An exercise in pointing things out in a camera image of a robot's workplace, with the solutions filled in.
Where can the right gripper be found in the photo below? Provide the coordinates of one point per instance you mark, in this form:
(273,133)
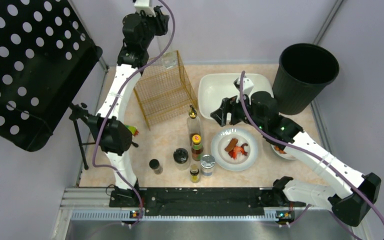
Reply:
(227,110)

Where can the orange shrimp in bowl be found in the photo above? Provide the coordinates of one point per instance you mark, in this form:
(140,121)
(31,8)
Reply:
(279,150)

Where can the black trash bin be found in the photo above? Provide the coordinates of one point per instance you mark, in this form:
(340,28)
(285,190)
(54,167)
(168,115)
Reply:
(304,70)

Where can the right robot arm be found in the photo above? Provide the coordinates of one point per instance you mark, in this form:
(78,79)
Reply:
(349,195)

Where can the black perforated panel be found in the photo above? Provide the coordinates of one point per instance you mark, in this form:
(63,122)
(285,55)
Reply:
(46,56)

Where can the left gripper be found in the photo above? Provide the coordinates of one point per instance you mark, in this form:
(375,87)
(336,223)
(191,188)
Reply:
(160,17)

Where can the black lid glass jar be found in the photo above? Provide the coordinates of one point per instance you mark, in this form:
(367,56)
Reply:
(181,159)

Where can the brown food piece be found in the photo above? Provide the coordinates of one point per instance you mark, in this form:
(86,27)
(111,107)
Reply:
(231,145)

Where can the colourful toy block stack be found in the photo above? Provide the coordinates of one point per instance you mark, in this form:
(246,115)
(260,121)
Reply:
(131,130)

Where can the small black cap jar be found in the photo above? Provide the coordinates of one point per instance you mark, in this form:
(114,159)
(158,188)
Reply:
(155,165)

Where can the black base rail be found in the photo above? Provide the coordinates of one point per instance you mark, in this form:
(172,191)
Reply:
(197,202)

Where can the red crab toy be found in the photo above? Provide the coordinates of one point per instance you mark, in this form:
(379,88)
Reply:
(238,150)

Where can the oil bottle with dark liquid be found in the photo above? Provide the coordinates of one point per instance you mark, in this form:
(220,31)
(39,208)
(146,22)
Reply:
(193,124)

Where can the black tripod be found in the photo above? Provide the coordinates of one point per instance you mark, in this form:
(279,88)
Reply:
(79,132)

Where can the gold wire rack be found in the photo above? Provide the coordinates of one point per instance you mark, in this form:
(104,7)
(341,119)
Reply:
(163,94)

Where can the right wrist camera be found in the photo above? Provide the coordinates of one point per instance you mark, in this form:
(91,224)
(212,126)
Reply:
(247,85)

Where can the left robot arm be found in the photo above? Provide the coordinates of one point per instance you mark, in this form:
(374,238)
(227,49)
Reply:
(132,60)

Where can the white rectangular basin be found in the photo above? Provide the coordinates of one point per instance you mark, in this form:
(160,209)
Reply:
(217,86)

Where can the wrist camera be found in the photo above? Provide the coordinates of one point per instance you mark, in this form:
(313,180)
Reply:
(144,7)
(247,85)

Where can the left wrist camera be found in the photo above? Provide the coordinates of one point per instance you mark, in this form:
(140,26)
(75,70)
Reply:
(144,7)

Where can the white bowl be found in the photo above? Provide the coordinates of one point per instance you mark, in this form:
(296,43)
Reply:
(286,156)

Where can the clear oil bottle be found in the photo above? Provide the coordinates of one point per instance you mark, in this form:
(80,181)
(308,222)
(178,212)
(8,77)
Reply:
(169,60)

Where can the white plate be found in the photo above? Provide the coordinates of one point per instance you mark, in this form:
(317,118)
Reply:
(221,140)

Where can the sauce bottle yellow cap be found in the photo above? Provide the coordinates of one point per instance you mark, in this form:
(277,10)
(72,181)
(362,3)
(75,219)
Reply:
(196,147)

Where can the small yellow spice jar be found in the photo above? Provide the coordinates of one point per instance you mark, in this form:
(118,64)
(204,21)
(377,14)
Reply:
(194,173)

